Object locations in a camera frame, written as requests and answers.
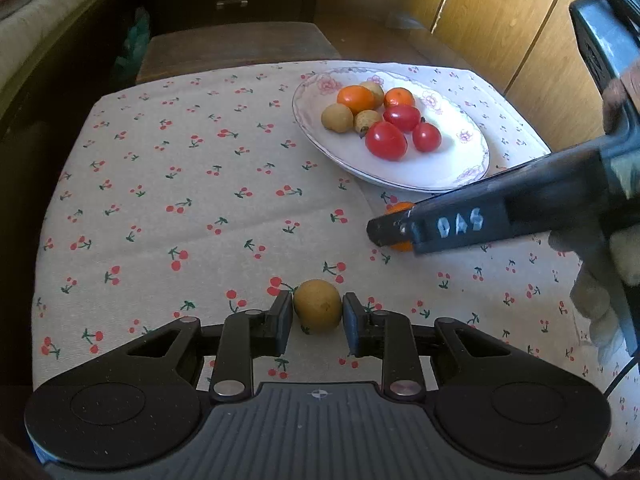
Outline dark wooden bed frame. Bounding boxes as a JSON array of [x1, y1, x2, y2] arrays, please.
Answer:
[[0, 0, 151, 386]]

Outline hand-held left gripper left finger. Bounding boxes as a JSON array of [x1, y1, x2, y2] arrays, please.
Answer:
[[127, 290, 295, 406]]

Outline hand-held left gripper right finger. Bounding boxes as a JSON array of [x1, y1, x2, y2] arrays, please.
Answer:
[[342, 291, 516, 404]]

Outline small orange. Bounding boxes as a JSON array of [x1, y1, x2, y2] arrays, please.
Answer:
[[336, 85, 376, 115], [382, 201, 418, 252], [384, 87, 416, 110]]

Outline clear plastic scrap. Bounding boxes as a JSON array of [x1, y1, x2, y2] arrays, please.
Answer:
[[387, 12, 426, 31]]

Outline brown longan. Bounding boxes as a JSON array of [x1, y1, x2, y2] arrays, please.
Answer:
[[353, 109, 383, 136], [360, 80, 385, 108], [321, 103, 354, 134], [293, 280, 343, 334]]

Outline white floral plate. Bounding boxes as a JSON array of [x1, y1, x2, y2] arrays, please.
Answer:
[[292, 67, 490, 193]]

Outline light wooden wardrobe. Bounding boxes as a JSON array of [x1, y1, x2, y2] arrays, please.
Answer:
[[382, 0, 640, 156]]

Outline brown wooden stool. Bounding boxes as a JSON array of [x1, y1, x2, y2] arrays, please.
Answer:
[[136, 21, 342, 85]]

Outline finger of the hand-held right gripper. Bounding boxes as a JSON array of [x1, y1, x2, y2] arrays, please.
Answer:
[[366, 204, 417, 249]]

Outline person's right hand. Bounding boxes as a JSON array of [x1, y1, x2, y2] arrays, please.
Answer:
[[548, 222, 640, 367]]

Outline teal cloth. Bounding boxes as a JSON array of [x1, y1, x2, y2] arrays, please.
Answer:
[[115, 7, 151, 76]]

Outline cherry print tablecloth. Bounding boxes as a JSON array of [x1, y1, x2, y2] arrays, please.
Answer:
[[32, 60, 640, 476]]

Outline beige mattress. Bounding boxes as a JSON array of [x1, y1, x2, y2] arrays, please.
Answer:
[[0, 0, 128, 92]]

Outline red tomato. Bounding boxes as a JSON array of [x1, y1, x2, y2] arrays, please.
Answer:
[[365, 120, 408, 162], [383, 104, 422, 132], [412, 122, 443, 153]]

